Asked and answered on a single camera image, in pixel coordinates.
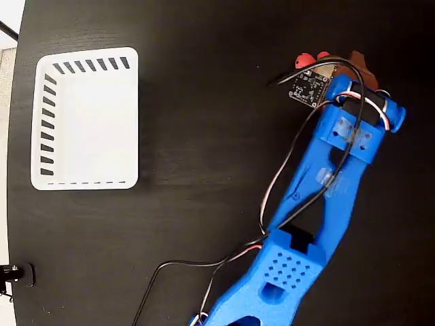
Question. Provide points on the brown gripper black servo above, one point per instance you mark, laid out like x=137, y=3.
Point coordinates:
x=361, y=66

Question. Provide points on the red turtle toy gold shell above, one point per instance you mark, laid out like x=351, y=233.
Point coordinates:
x=304, y=60

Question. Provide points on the white plastic basket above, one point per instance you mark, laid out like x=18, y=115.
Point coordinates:
x=98, y=129

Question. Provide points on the black rod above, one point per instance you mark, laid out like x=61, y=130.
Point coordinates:
x=8, y=30

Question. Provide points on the black table clamp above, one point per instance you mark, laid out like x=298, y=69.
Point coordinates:
x=17, y=273

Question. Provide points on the small camera circuit board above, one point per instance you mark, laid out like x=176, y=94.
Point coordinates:
x=310, y=87

